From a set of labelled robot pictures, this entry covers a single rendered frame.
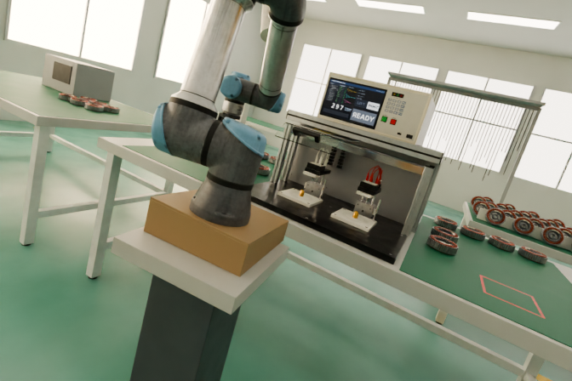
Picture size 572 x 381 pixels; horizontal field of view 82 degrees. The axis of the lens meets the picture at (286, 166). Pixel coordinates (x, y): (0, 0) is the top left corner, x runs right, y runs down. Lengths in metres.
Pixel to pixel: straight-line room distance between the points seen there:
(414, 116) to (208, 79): 0.87
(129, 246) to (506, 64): 7.59
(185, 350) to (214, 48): 0.71
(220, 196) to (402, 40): 7.52
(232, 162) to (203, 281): 0.26
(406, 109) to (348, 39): 7.04
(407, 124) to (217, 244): 0.93
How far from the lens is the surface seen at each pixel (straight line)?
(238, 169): 0.76
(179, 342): 0.92
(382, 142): 1.38
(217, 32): 0.83
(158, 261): 0.77
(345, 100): 1.47
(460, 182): 7.69
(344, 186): 1.59
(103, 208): 1.87
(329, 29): 8.63
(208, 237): 0.77
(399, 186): 1.53
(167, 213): 0.82
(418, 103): 1.41
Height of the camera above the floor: 1.13
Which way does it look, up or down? 10 degrees down
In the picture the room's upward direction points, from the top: 16 degrees clockwise
